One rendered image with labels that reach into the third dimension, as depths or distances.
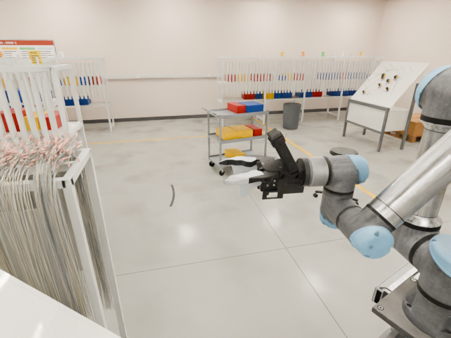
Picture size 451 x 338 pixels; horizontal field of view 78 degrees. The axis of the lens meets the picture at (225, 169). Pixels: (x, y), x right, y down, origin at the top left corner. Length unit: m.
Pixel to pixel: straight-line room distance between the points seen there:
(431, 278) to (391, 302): 0.16
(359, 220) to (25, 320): 0.73
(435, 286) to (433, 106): 0.44
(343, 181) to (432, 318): 0.43
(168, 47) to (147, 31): 0.65
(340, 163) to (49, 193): 0.89
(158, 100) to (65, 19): 2.85
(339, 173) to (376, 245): 0.18
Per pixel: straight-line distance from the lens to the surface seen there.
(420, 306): 0.97
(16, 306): 0.78
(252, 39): 8.87
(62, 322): 0.81
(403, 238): 0.96
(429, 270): 0.92
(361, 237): 0.67
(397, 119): 6.46
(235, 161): 0.69
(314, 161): 0.70
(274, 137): 0.64
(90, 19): 8.56
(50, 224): 1.14
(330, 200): 0.77
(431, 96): 0.86
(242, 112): 4.43
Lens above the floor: 1.84
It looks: 23 degrees down
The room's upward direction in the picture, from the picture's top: straight up
